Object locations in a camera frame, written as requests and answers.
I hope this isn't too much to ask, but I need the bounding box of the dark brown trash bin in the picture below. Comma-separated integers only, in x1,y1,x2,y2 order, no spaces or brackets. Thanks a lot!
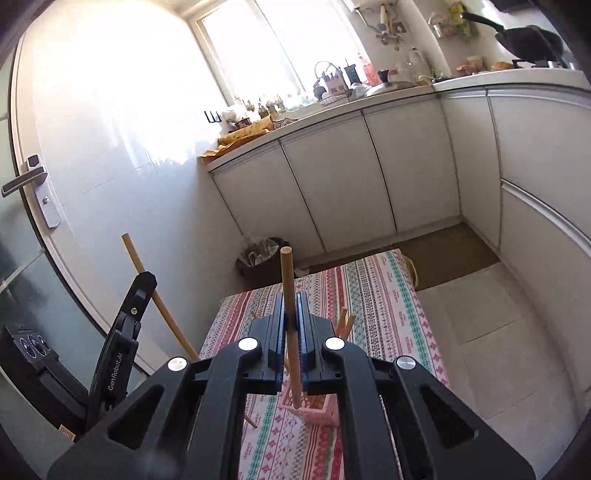
235,237,296,278

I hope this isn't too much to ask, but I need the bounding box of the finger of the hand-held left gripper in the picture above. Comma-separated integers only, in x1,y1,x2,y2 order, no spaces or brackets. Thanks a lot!
112,271,158,342

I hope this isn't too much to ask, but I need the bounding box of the frosted glass door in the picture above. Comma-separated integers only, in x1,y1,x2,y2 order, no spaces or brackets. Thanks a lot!
0,37,153,416

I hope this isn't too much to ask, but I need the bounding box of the striped patterned tablecloth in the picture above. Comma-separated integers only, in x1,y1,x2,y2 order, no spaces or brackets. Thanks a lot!
199,248,451,480

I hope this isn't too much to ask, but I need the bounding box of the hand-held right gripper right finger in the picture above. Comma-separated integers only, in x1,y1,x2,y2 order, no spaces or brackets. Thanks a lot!
295,293,536,480

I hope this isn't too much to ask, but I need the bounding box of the white base cabinet with drawers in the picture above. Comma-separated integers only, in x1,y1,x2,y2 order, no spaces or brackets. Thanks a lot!
455,85,591,416

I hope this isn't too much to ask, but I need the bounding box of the white base cabinet with doors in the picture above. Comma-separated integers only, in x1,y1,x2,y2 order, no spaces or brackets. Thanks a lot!
208,95,462,254

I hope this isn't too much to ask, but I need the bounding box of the black wok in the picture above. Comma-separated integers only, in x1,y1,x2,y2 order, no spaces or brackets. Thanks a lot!
462,11,566,65

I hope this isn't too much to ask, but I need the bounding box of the bright kitchen window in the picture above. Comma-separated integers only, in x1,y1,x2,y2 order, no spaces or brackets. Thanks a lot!
189,0,375,100

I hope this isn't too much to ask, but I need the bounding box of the pink utensil basket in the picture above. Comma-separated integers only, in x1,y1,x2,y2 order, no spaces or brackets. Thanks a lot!
314,61,349,104

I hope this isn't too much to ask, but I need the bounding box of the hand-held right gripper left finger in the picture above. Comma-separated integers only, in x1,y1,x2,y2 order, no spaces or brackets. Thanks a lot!
46,293,289,480

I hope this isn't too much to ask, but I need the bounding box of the tan wooden chopstick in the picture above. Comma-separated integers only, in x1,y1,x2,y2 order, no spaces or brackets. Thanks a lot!
280,247,302,411
121,233,201,362

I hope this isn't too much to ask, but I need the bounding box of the brown floor mat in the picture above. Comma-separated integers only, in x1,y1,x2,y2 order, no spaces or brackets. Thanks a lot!
295,222,502,291

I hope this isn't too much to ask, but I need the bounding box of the metal door handle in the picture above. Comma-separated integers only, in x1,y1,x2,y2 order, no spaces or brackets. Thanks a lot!
1,154,63,229

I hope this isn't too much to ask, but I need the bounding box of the pink perforated plastic holder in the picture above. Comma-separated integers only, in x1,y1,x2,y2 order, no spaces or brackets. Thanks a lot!
277,390,340,428

